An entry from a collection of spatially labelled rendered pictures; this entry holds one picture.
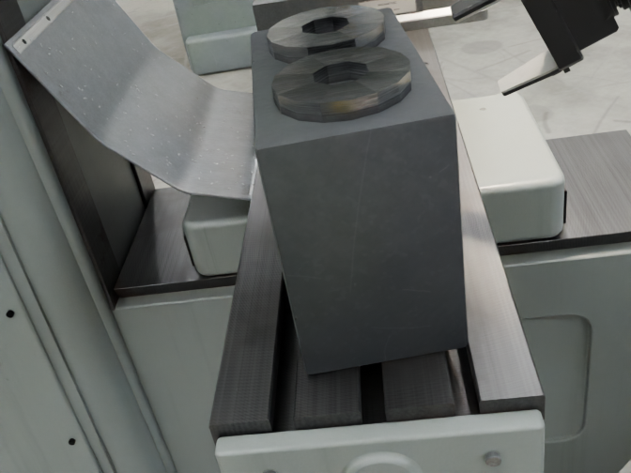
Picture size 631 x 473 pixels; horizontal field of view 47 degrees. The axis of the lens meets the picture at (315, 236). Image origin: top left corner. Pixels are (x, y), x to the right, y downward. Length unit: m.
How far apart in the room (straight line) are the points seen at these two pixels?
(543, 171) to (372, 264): 0.52
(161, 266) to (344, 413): 0.60
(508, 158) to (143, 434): 0.67
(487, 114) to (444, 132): 0.68
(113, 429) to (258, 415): 0.64
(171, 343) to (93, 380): 0.12
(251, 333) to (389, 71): 0.24
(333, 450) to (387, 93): 0.24
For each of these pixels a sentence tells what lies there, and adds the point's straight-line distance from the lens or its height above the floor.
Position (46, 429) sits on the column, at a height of 0.61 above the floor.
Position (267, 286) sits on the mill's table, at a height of 0.99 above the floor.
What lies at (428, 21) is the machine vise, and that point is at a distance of 1.14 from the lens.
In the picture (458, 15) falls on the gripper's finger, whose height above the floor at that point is 1.13.
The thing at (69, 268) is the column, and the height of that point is 0.86.
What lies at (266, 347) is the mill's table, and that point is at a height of 0.99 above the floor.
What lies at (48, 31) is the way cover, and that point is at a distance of 0.97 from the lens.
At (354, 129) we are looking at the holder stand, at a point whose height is 1.17.
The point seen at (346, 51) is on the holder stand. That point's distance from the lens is 0.51.
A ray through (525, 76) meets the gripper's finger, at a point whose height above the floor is 1.05.
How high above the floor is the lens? 1.36
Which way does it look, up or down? 34 degrees down
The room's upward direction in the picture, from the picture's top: 11 degrees counter-clockwise
